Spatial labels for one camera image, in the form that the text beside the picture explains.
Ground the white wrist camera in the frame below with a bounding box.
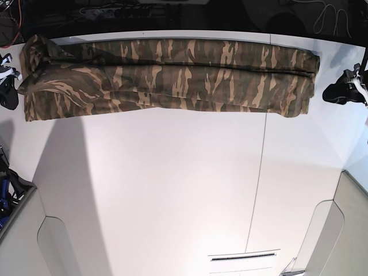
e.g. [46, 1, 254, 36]
[1, 53, 22, 87]
[347, 63, 367, 107]

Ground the blue and black equipment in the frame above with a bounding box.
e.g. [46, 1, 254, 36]
[1, 147, 33, 230]

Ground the black power strip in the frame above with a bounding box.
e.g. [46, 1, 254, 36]
[79, 6, 151, 20]

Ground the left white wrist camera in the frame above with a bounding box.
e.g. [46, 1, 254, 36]
[347, 63, 367, 107]

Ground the grey cable bundle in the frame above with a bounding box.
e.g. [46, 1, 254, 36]
[287, 0, 353, 38]

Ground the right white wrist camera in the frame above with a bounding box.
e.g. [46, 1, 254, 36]
[1, 53, 22, 87]

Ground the camouflage T-shirt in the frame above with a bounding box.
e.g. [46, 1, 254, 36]
[18, 35, 320, 122]

